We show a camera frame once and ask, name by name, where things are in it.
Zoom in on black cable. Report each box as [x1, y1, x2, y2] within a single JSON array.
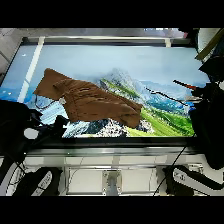
[[153, 145, 188, 196]]

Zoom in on brown trousers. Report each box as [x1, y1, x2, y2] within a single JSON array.
[[33, 67, 144, 129]]

